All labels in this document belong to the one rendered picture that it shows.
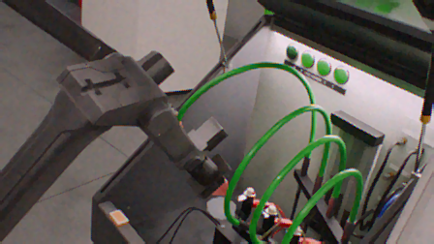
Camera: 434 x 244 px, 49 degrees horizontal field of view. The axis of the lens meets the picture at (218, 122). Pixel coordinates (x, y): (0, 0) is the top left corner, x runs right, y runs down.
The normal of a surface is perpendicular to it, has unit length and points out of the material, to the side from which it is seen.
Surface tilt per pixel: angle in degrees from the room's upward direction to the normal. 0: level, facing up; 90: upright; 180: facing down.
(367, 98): 90
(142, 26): 90
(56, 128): 67
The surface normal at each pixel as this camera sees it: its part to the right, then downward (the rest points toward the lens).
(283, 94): -0.78, 0.18
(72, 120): -0.34, -0.02
